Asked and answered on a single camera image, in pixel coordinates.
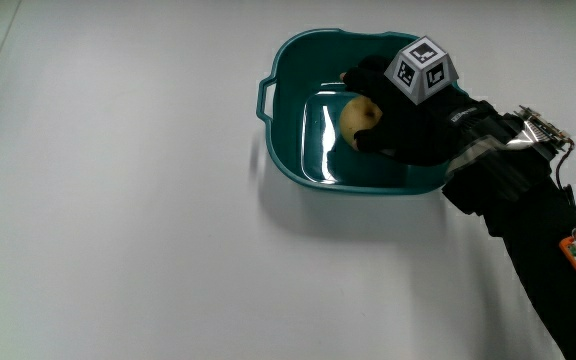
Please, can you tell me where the person's right hand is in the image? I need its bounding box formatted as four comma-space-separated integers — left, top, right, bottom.
340, 34, 500, 168

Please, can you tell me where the yellow pear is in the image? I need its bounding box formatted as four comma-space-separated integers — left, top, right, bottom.
338, 94, 385, 151

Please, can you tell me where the teal plastic basin plate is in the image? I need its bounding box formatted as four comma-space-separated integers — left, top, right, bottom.
256, 28, 470, 196

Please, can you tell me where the person's right forearm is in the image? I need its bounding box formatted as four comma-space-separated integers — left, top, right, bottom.
440, 112, 576, 360

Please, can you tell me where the wrist circuit board module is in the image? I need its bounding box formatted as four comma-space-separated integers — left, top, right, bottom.
511, 104, 576, 162

